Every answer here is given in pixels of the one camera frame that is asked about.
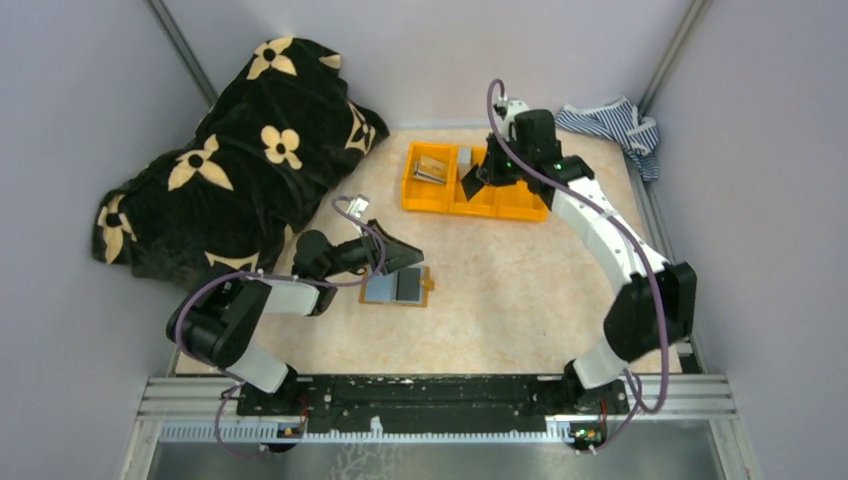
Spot black credit card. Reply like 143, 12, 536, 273
460, 165, 486, 202

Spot dark card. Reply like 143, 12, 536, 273
395, 267, 422, 303

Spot tan leather card holder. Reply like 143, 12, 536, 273
359, 266, 435, 308

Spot orange three-compartment bin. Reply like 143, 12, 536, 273
401, 142, 548, 222

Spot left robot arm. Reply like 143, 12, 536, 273
166, 220, 425, 394

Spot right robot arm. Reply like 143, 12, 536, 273
471, 101, 697, 392

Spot grey box in bin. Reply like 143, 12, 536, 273
456, 146, 474, 180

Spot blue striped cloth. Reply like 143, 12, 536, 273
554, 96, 661, 182

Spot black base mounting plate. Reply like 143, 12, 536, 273
237, 374, 630, 434

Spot black floral blanket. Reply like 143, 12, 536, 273
90, 36, 390, 290

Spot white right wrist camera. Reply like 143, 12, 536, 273
493, 98, 530, 141

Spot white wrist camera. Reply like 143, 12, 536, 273
346, 194, 370, 220
493, 98, 530, 141

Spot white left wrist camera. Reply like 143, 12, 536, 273
346, 194, 370, 220

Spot aluminium frame rail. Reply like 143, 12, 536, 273
137, 374, 736, 447

